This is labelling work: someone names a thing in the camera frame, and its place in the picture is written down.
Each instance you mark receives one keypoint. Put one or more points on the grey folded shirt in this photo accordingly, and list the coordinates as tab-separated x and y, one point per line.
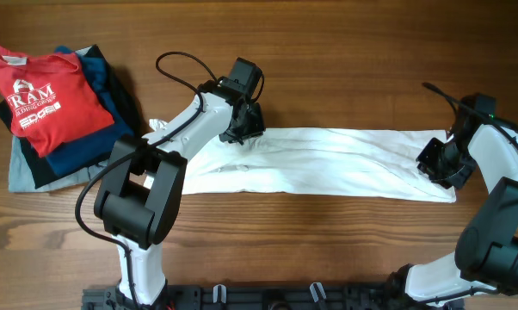
30	173

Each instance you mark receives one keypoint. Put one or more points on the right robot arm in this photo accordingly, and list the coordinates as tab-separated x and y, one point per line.
485	260

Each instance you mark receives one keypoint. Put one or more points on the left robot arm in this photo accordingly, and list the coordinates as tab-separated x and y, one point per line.
139	198

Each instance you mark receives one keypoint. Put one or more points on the red folded printed t-shirt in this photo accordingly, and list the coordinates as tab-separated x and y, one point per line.
50	99

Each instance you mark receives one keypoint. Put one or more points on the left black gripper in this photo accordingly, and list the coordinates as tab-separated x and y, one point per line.
255	125

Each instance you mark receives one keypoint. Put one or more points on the black folded shirt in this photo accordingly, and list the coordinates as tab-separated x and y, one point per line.
64	110

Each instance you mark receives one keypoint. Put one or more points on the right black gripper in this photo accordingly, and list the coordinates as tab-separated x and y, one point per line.
425	165

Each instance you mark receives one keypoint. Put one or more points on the navy blue folded shirt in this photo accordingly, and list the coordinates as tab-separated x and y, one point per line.
114	97

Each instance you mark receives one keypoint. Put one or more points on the white t-shirt black print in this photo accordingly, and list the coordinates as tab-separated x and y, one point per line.
318	161

